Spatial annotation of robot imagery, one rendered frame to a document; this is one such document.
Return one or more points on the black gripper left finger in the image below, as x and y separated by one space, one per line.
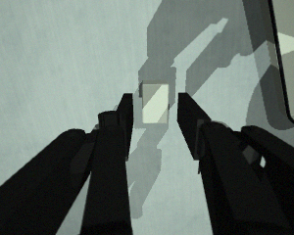
37 198

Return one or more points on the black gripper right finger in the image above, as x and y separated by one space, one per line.
238 203

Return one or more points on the white tray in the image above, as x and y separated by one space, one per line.
284 18

